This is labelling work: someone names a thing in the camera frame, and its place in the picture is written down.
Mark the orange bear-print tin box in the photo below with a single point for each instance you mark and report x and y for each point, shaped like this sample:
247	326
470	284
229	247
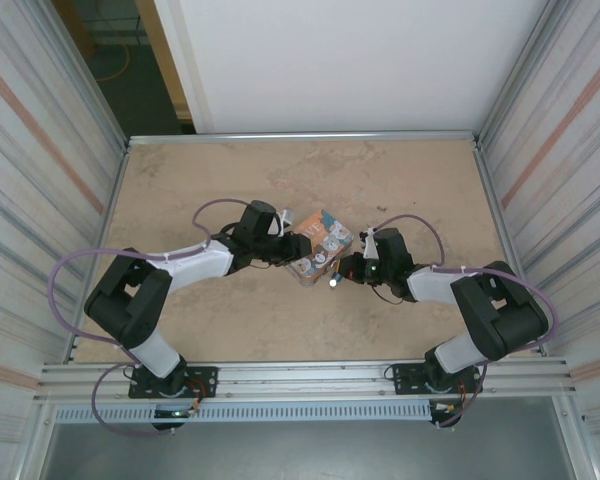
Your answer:
322	245

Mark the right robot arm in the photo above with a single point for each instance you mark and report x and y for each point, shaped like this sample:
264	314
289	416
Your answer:
500	315

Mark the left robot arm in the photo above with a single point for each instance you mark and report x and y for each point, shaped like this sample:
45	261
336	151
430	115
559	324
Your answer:
130	305

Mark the aluminium table edge profile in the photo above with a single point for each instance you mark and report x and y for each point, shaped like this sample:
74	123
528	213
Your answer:
300	137

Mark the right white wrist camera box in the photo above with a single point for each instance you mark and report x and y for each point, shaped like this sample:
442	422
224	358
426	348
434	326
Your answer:
370	245

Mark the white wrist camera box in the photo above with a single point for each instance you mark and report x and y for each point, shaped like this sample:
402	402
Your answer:
370	245
286	220

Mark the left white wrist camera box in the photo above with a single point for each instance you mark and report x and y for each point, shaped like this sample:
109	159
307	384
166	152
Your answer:
286	220

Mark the aluminium mounting rail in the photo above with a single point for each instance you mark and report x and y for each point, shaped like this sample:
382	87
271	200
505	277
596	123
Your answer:
305	380

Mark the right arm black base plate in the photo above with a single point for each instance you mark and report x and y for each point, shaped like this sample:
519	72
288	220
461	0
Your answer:
405	377

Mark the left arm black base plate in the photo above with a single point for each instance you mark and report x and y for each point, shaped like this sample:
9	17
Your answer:
202	382

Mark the wooden door frame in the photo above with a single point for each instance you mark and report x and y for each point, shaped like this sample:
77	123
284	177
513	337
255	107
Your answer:
167	60

